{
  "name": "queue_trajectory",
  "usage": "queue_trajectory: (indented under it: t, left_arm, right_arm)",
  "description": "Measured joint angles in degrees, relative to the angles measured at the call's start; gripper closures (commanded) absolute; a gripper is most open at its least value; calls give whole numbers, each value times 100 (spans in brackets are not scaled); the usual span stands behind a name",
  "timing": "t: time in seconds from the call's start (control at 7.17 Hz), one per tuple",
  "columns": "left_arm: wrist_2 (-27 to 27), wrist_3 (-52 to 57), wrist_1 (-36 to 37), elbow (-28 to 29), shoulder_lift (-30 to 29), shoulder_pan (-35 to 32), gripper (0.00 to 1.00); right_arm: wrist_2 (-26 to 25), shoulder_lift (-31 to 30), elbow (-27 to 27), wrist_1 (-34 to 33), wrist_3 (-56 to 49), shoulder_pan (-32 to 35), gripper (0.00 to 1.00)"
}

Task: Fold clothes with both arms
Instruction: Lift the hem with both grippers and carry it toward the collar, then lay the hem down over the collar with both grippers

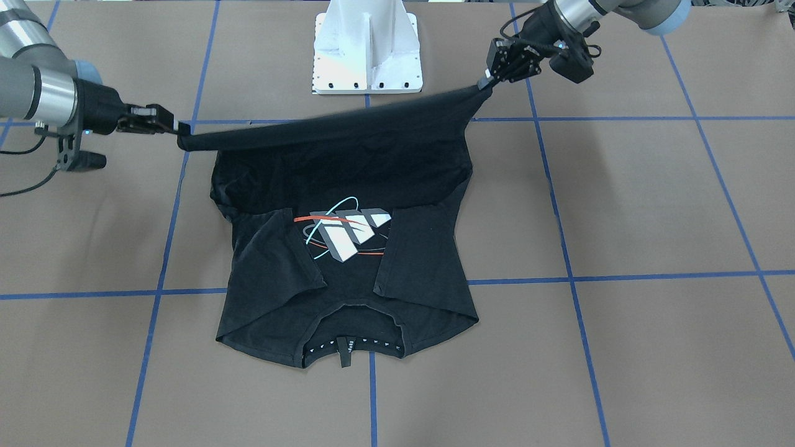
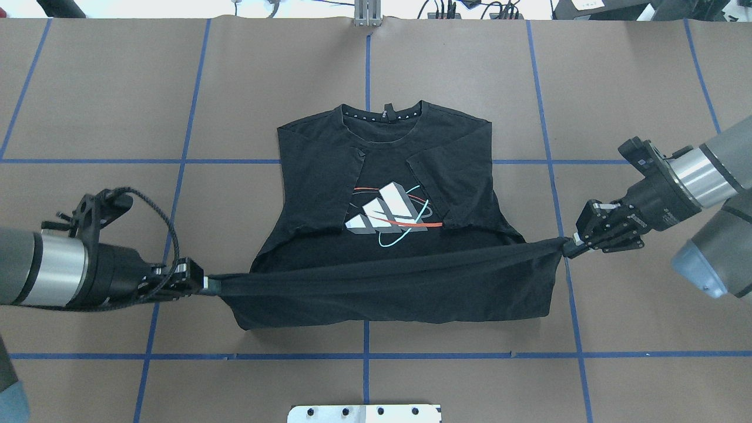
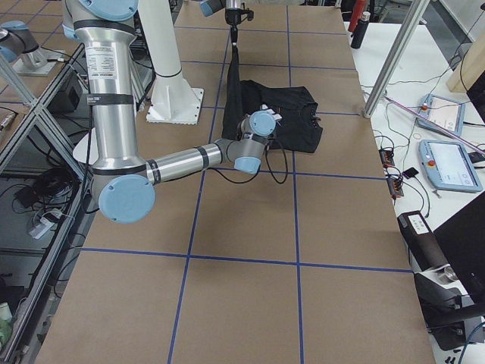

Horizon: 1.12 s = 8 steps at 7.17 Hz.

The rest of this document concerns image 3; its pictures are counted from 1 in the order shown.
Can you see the black water bottle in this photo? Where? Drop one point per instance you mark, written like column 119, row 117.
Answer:
column 360, row 30

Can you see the small orange circuit board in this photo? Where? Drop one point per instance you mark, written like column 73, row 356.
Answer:
column 387, row 157

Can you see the aluminium table frame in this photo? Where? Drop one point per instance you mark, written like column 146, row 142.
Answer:
column 43, row 227

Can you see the red fire extinguisher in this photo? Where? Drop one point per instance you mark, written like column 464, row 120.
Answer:
column 359, row 7

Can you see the black box with label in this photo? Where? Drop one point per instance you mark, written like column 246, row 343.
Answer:
column 423, row 249

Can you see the black monitor stand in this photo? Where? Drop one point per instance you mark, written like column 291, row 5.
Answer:
column 452, row 295

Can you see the blue teach pendant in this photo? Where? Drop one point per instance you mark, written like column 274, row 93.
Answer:
column 443, row 112
column 448, row 166

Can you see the blue teach pendant far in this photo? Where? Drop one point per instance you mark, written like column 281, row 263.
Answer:
column 443, row 112

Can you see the blue teach pendant near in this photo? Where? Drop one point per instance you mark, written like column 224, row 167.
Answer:
column 448, row 166

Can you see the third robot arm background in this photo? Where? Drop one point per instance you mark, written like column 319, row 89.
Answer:
column 20, row 48

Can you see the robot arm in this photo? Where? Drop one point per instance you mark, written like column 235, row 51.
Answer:
column 210, row 7
column 123, row 183

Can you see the aluminium frame post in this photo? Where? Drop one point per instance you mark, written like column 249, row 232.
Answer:
column 397, row 49

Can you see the brown paper table cover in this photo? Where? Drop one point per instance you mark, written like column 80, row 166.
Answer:
column 303, row 264

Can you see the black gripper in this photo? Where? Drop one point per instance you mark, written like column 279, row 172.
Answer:
column 233, row 17

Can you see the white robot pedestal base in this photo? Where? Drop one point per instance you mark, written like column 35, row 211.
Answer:
column 173, row 100

